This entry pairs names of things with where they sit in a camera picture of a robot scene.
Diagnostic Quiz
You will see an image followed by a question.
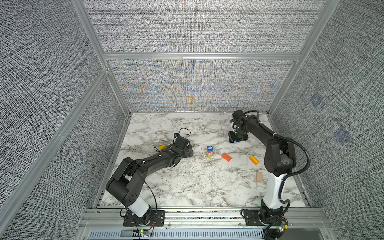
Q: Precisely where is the red-orange block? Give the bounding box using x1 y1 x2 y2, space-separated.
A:
222 153 232 162

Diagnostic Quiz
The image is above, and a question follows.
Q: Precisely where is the orange cylinder block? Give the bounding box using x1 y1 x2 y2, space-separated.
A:
249 156 260 165

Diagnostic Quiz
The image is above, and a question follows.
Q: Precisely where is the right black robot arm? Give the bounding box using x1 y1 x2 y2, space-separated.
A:
229 110 296 225

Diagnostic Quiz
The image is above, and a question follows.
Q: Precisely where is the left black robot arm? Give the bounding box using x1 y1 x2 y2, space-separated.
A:
106 136 194 225

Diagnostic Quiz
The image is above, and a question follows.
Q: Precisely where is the natural wood plank block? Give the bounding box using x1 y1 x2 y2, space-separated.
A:
256 172 263 183

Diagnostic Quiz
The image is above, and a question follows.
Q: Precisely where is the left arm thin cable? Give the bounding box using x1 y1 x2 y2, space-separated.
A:
119 127 192 220

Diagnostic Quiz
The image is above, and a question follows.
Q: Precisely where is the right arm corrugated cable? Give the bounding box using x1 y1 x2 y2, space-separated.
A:
243 110 312 238

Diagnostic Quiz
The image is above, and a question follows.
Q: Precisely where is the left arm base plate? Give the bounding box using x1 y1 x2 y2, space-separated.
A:
123 210 166 228

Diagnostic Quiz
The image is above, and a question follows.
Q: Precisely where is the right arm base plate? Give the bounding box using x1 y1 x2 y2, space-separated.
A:
240 209 288 227

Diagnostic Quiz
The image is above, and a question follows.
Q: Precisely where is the aluminium front rail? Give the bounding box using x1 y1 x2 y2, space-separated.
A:
75 208 336 240

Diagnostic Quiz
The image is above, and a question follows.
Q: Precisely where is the aluminium enclosure frame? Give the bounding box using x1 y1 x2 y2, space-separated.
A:
0 0 341 223

